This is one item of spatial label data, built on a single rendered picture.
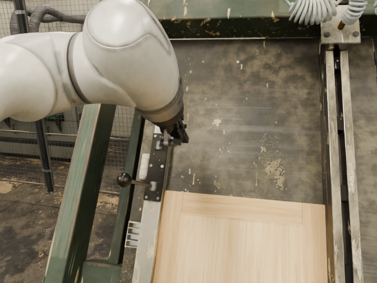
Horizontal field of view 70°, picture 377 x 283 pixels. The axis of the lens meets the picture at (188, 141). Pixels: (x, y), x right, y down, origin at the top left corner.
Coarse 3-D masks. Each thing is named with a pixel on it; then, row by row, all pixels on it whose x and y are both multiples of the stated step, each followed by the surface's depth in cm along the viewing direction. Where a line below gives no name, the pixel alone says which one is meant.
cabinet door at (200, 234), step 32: (160, 224) 76; (192, 224) 75; (224, 224) 74; (256, 224) 73; (288, 224) 71; (320, 224) 70; (160, 256) 74; (192, 256) 73; (224, 256) 72; (256, 256) 71; (288, 256) 69; (320, 256) 68
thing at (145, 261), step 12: (156, 132) 83; (168, 156) 82; (168, 168) 83; (144, 204) 77; (156, 204) 76; (144, 216) 76; (156, 216) 75; (144, 228) 75; (156, 228) 74; (144, 240) 74; (156, 240) 74; (144, 252) 73; (156, 252) 74; (144, 264) 72; (144, 276) 71
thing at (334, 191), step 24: (360, 0) 65; (336, 24) 77; (336, 48) 78; (336, 72) 79; (336, 96) 78; (336, 120) 72; (336, 144) 70; (336, 168) 69; (336, 192) 67; (336, 216) 65; (336, 240) 64; (360, 240) 63; (336, 264) 62; (360, 264) 62
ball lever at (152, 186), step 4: (124, 172) 69; (120, 176) 68; (124, 176) 68; (128, 176) 68; (120, 180) 68; (124, 180) 68; (128, 180) 68; (132, 180) 71; (120, 184) 68; (124, 184) 68; (128, 184) 69; (136, 184) 72; (140, 184) 73; (144, 184) 74; (148, 184) 75; (152, 184) 76; (156, 184) 76; (152, 188) 76; (156, 188) 76
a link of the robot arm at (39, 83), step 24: (0, 48) 32; (24, 48) 33; (48, 48) 34; (0, 72) 30; (24, 72) 32; (48, 72) 34; (0, 96) 28; (24, 96) 32; (48, 96) 34; (72, 96) 37; (0, 120) 29; (24, 120) 37
